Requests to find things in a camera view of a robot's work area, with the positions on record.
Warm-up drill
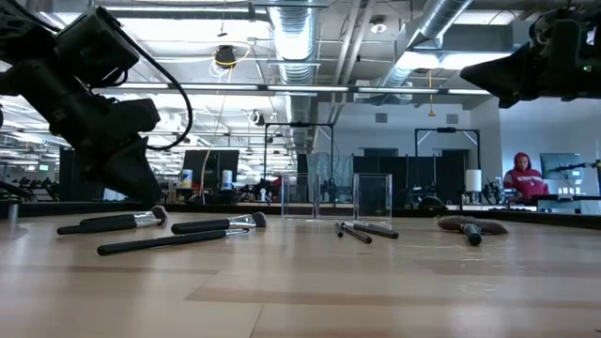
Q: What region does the black hanging ceiling device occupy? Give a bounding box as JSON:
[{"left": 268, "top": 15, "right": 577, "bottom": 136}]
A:
[{"left": 213, "top": 40, "right": 253, "bottom": 67}]

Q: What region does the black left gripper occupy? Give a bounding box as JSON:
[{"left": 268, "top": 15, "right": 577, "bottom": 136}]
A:
[{"left": 0, "top": 46, "right": 164, "bottom": 207}]

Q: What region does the clear acrylic compartment container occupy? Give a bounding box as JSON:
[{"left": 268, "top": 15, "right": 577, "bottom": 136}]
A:
[{"left": 281, "top": 172, "right": 393, "bottom": 223}]

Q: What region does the grey computer monitor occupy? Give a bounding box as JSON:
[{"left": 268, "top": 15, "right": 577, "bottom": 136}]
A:
[{"left": 539, "top": 152, "right": 584, "bottom": 181}]

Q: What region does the makeup brush small angled head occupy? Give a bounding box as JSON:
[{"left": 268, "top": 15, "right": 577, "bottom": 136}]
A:
[{"left": 56, "top": 216, "right": 165, "bottom": 237}]

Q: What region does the yellow hanging cord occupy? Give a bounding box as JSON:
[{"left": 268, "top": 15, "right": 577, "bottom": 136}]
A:
[{"left": 426, "top": 69, "right": 437, "bottom": 118}]

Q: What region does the white cylinder lamp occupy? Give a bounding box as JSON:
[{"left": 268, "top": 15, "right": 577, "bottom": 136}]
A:
[{"left": 465, "top": 168, "right": 483, "bottom": 193}]

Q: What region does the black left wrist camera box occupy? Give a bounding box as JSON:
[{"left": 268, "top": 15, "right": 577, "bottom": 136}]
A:
[{"left": 54, "top": 6, "right": 141, "bottom": 89}]

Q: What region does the long ceiling light strip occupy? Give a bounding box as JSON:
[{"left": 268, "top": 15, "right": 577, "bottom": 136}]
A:
[{"left": 93, "top": 83, "right": 492, "bottom": 96}]

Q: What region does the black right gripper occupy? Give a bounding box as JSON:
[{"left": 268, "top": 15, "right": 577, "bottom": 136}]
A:
[{"left": 459, "top": 7, "right": 601, "bottom": 109}]

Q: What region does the brown fan makeup brush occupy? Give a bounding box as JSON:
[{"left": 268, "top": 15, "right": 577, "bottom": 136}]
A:
[{"left": 436, "top": 214, "right": 510, "bottom": 248}]

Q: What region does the dark room partition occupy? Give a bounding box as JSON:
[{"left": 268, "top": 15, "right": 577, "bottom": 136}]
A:
[{"left": 58, "top": 147, "right": 105, "bottom": 203}]

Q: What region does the makeup brush pale head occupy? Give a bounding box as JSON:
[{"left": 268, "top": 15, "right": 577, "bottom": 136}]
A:
[{"left": 170, "top": 211, "right": 268, "bottom": 236}]

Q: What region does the dark computer monitor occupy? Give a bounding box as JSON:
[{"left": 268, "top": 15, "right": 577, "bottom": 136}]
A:
[{"left": 181, "top": 148, "right": 241, "bottom": 192}]

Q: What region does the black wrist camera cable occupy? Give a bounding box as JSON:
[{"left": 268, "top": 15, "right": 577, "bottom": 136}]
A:
[{"left": 100, "top": 11, "right": 194, "bottom": 152}]

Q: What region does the black dome object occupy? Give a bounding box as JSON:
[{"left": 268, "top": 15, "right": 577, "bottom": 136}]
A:
[{"left": 419, "top": 195, "right": 447, "bottom": 211}]

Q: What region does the person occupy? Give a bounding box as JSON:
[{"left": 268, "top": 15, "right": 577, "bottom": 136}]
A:
[{"left": 501, "top": 151, "right": 550, "bottom": 204}]

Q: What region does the white desk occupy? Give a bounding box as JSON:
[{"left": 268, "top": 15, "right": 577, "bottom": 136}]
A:
[{"left": 534, "top": 194, "right": 601, "bottom": 216}]

